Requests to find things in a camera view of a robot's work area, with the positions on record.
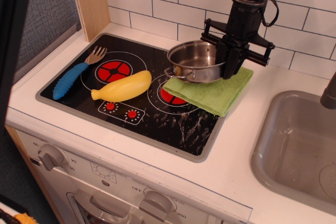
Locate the grey oven knob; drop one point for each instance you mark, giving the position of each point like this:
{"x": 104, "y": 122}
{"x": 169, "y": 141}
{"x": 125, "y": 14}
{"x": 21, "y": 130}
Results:
{"x": 156, "y": 205}

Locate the silver metal pot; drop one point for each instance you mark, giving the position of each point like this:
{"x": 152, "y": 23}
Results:
{"x": 194, "y": 61}

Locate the black toy stovetop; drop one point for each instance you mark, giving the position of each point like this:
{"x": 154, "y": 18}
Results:
{"x": 155, "y": 117}

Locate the oven door handle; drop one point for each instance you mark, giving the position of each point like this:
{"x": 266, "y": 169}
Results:
{"x": 101, "y": 208}

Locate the grey timer knob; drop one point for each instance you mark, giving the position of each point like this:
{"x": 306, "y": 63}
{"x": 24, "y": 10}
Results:
{"x": 50, "y": 157}

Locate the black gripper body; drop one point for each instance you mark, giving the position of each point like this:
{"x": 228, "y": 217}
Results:
{"x": 242, "y": 28}

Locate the yellow plastic banana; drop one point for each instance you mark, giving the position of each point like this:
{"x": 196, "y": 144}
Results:
{"x": 124, "y": 89}

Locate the grey faucet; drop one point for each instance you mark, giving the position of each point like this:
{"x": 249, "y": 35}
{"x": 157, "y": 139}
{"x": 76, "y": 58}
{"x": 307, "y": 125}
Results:
{"x": 328, "y": 99}

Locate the grey plastic sink basin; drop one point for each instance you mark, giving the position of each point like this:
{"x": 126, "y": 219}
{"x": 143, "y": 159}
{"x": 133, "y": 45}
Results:
{"x": 294, "y": 154}

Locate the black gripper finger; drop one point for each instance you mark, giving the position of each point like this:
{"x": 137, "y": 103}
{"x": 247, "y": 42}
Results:
{"x": 233, "y": 59}
{"x": 223, "y": 52}

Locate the blue handled toy fork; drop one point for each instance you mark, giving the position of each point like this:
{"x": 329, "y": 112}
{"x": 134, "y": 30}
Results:
{"x": 65, "y": 83}

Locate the wooden side post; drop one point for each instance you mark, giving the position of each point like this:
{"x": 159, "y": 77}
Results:
{"x": 94, "y": 17}

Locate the yellow object at corner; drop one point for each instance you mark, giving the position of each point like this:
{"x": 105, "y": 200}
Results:
{"x": 25, "y": 219}

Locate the green cloth napkin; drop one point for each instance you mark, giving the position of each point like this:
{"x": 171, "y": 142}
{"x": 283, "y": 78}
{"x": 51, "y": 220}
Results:
{"x": 216, "y": 97}

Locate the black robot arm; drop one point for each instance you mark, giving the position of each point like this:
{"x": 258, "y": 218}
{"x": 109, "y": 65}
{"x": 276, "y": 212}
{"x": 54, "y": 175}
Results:
{"x": 238, "y": 39}

